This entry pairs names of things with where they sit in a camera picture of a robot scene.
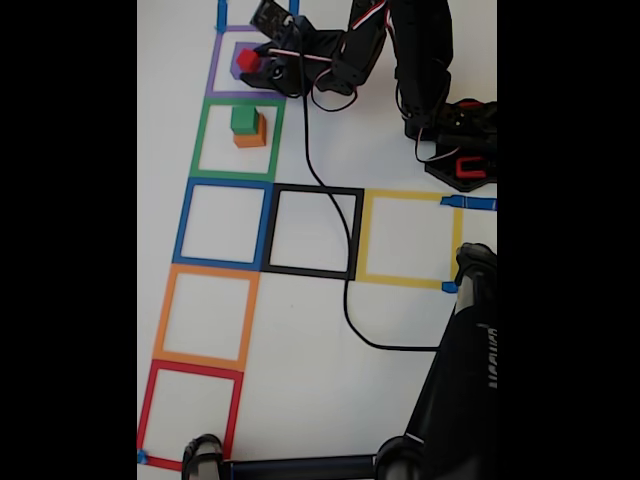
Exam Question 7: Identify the yellow square frame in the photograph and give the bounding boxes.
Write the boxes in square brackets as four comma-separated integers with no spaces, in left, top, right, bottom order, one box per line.
[355,188,464,291]

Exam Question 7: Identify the orange square block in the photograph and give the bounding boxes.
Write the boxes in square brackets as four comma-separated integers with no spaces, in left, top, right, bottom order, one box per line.
[233,114,267,149]

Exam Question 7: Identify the green square frame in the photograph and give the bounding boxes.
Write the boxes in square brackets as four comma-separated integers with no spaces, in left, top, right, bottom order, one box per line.
[189,97,286,182]

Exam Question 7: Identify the green cube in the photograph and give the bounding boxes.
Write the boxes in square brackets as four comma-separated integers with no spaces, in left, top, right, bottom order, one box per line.
[230,105,260,135]

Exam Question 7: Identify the purple square block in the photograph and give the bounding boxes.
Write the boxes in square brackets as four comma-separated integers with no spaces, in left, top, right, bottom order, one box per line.
[229,42,269,82]

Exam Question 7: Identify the black camera cable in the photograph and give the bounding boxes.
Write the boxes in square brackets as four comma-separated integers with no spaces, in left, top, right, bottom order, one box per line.
[292,19,441,352]

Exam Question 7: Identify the purple square frame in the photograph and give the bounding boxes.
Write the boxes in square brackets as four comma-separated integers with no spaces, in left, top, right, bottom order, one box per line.
[204,24,292,100]

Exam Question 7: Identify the red white servo wire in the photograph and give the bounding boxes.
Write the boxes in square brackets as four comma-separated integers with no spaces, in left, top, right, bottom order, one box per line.
[267,0,391,114]
[413,124,459,163]

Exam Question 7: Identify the black square frame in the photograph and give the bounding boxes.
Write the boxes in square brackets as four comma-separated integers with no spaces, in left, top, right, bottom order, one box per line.
[260,183,365,281]

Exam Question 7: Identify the blue square frame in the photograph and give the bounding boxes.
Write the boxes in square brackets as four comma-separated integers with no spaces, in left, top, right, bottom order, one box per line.
[172,177,275,273]

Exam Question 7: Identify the orange square frame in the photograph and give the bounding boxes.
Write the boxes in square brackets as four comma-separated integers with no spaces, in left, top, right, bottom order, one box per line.
[152,263,261,374]

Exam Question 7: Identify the black tripod stand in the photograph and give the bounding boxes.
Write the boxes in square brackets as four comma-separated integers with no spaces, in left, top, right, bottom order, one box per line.
[180,242,498,480]

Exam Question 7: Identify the long blue tape strip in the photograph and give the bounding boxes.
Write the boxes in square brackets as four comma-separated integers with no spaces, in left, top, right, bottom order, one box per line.
[439,195,498,212]

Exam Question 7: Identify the red square frame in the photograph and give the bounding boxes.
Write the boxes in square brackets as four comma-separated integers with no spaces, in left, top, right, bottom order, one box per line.
[137,359,245,473]

